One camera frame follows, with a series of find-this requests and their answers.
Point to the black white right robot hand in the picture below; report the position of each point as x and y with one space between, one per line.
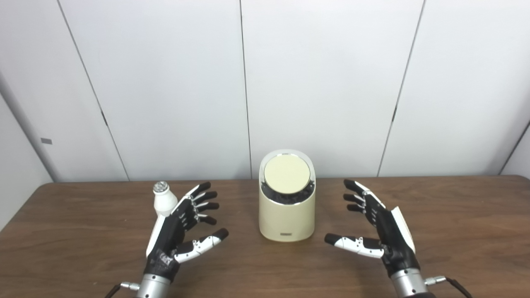
391 236

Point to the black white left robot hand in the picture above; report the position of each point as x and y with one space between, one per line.
169 236

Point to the small white plastic bottle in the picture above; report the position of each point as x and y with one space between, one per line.
163 203

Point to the cream round bin lid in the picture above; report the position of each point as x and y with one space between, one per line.
286 174

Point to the cream-colored bin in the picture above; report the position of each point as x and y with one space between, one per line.
286 221

